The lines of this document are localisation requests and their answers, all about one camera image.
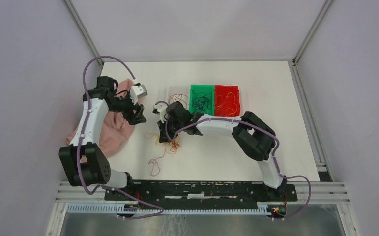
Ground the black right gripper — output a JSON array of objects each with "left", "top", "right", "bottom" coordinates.
[{"left": 158, "top": 115, "right": 184, "bottom": 142}]

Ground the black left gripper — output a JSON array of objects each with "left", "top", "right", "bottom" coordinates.
[{"left": 109, "top": 91, "right": 147, "bottom": 125}]

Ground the yellow cable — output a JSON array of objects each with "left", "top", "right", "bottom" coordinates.
[
  {"left": 216, "top": 92, "right": 241, "bottom": 117},
  {"left": 143, "top": 131, "right": 181, "bottom": 155}
]

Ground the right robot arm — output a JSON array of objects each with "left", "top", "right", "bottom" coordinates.
[{"left": 153, "top": 101, "right": 286, "bottom": 201}]

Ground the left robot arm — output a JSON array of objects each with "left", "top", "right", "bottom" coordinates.
[{"left": 58, "top": 76, "right": 147, "bottom": 200}]

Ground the pink cloth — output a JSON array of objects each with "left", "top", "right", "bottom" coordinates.
[{"left": 66, "top": 78, "right": 145, "bottom": 158}]

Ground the clear plastic bin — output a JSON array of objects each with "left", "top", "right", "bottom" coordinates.
[{"left": 164, "top": 85, "right": 190, "bottom": 110}]

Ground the green plastic bin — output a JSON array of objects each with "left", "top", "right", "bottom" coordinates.
[{"left": 189, "top": 84, "right": 215, "bottom": 115}]

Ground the red plastic bin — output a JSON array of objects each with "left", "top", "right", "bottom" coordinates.
[{"left": 214, "top": 85, "right": 241, "bottom": 117}]

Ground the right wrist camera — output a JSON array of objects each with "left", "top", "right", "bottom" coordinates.
[{"left": 152, "top": 101, "right": 169, "bottom": 119}]

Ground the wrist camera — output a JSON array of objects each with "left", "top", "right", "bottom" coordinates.
[
  {"left": 152, "top": 101, "right": 169, "bottom": 119},
  {"left": 129, "top": 84, "right": 148, "bottom": 105}
]

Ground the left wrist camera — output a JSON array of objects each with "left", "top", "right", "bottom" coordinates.
[{"left": 129, "top": 84, "right": 148, "bottom": 105}]

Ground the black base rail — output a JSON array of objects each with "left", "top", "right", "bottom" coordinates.
[{"left": 104, "top": 180, "right": 298, "bottom": 210}]

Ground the white cable duct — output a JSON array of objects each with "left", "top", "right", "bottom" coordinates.
[{"left": 66, "top": 203, "right": 271, "bottom": 216}]

